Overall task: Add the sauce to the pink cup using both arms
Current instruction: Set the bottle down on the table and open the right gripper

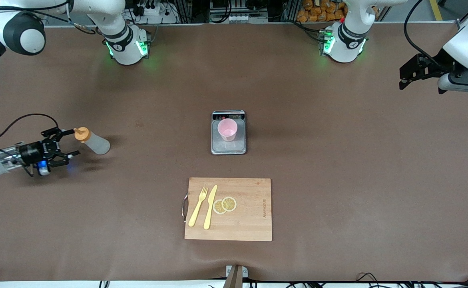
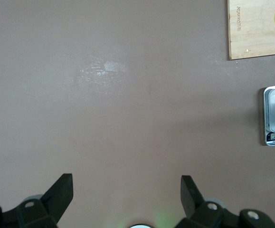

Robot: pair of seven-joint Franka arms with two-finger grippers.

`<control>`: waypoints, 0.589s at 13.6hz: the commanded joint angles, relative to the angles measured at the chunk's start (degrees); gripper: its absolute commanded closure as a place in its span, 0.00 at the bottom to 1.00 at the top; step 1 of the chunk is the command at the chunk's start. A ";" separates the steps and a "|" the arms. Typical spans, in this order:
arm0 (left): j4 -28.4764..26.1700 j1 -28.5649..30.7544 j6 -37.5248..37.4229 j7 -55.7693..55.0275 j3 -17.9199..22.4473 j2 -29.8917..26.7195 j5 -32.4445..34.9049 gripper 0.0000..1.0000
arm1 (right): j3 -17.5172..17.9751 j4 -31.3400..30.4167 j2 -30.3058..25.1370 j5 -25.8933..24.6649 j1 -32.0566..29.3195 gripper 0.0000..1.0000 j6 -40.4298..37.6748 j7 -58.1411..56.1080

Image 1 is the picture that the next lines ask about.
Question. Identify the silver digital kitchen scale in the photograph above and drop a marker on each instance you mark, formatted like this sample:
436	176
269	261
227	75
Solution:
218	148

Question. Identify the white power strip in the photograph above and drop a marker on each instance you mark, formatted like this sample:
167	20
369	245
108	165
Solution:
156	11

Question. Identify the pink cup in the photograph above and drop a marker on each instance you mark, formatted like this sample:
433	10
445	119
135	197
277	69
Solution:
228	130

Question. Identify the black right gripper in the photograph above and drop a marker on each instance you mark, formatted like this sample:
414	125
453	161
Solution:
30	151

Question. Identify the lemon slice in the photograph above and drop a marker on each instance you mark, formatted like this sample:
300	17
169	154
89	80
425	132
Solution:
218	207
230	204

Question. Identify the yellow plastic knife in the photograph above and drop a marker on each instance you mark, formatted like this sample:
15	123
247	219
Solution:
208	212

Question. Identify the orange snack bags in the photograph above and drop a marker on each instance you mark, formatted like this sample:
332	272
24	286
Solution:
317	10

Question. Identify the yellow plastic fork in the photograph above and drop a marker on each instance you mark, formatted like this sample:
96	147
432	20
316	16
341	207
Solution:
197	210

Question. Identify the wooden cutting board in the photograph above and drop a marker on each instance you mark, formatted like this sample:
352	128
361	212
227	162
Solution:
249	224

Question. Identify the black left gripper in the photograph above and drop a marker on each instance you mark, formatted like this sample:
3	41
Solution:
432	68

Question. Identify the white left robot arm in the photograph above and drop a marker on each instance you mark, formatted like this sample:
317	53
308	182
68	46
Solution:
351	40

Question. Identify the translucent sauce bottle orange cap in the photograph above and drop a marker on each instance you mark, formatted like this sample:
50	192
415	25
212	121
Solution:
98	144

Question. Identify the front camera mounting bracket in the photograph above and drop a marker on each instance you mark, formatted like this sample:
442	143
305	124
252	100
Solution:
234	280

